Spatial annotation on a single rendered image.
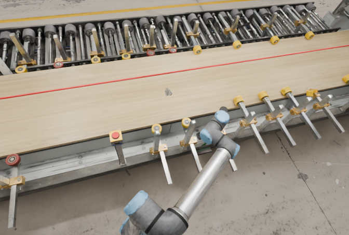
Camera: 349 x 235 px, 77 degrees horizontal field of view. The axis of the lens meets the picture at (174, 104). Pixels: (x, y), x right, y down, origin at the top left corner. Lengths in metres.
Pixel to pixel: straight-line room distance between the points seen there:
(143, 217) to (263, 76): 1.76
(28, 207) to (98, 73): 1.48
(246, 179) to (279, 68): 1.28
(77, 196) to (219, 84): 1.81
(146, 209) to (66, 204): 1.67
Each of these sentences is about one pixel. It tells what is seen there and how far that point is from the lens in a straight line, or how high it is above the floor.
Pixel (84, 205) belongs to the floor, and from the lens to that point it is 2.55.
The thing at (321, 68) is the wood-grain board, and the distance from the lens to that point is 2.80.
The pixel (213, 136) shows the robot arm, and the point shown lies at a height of 1.33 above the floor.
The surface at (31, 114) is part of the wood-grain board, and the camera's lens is 1.98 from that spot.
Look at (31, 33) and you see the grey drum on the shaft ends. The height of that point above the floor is 0.84.
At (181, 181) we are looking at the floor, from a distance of 2.54.
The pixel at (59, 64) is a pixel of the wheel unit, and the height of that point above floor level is 0.90.
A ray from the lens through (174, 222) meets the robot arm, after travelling 1.01.
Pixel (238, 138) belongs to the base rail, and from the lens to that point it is 2.07.
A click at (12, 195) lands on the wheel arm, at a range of 1.83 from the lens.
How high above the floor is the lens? 2.45
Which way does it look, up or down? 57 degrees down
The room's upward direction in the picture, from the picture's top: 11 degrees clockwise
